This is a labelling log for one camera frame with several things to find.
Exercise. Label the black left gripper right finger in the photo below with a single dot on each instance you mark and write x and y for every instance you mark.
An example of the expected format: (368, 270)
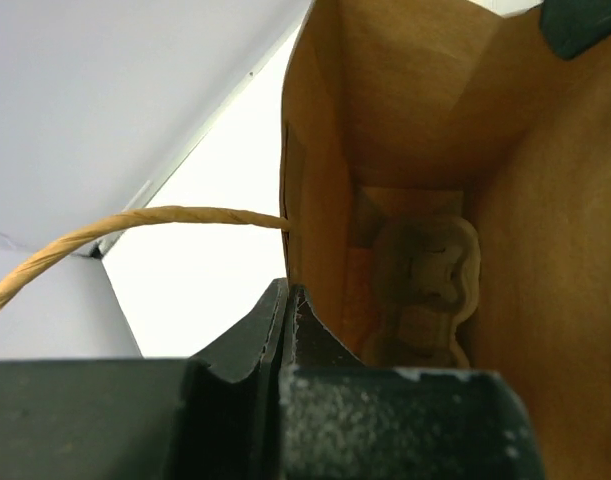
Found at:
(341, 419)

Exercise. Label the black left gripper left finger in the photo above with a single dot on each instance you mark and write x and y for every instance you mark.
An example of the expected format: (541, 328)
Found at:
(213, 415)

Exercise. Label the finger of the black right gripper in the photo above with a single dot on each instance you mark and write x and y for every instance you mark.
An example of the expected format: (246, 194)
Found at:
(571, 27)

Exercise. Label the brown paper bag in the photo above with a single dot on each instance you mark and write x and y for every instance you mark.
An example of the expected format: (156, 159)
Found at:
(417, 108)

